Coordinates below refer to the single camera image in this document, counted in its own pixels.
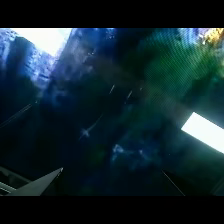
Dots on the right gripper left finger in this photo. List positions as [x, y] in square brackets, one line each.
[40, 185]

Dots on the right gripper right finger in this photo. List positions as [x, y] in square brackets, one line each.
[193, 188]

